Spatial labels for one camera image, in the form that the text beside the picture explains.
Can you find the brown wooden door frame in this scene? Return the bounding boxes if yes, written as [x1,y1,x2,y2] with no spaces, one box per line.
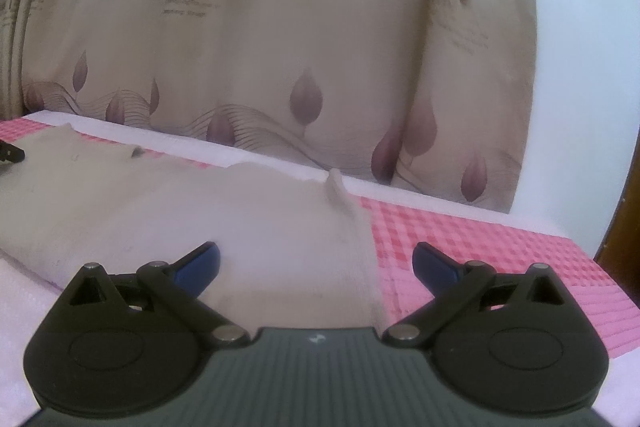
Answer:
[594,187,640,288]

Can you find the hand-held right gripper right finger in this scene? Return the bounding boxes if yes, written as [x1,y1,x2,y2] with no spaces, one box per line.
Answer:
[381,242,574,350]

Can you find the beige leaf print curtain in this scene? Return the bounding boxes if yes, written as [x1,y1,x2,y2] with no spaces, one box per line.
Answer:
[0,0,546,215]

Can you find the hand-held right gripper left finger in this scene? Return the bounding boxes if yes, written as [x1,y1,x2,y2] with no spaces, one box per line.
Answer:
[61,241,252,350]

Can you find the pale pink bed sheet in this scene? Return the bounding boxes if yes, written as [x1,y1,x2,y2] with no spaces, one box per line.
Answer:
[0,108,640,427]

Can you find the pink checkered blanket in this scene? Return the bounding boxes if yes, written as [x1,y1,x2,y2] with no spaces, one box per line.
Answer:
[0,117,628,358]

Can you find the beige knit sweater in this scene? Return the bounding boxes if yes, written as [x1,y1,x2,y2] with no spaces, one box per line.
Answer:
[0,127,387,333]

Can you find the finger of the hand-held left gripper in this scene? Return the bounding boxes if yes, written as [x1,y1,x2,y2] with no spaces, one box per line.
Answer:
[0,138,26,168]

